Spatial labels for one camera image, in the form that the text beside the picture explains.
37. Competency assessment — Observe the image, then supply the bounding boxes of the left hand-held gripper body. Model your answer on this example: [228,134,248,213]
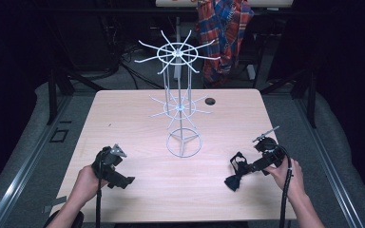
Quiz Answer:
[90,143,128,188]

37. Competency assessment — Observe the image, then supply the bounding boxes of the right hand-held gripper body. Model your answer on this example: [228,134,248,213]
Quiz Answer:
[252,125,288,176]

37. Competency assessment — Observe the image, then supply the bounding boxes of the black bow tie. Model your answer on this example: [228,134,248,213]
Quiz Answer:
[223,151,252,193]

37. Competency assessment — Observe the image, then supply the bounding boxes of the white wire display rack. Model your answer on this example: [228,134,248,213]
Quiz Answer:
[134,29,221,159]

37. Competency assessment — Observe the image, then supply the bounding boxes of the person's left hand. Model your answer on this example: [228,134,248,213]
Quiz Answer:
[67,164,110,209]

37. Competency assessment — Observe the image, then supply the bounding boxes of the person's right hand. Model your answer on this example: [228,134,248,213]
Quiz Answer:
[263,157,308,203]

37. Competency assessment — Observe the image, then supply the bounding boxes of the black metal stand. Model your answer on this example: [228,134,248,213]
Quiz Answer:
[45,67,106,126]
[259,67,318,129]

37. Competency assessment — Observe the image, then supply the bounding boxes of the plaid red blue cloth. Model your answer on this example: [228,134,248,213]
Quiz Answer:
[195,0,255,89]

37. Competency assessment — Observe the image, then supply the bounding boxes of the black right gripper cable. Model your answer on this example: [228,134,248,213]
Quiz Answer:
[275,143,295,228]

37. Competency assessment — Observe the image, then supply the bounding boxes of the metal floor rail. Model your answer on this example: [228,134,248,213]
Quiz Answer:
[294,94,365,228]
[0,94,74,228]

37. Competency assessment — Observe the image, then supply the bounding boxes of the black floor cables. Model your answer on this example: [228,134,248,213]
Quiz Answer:
[119,43,166,90]

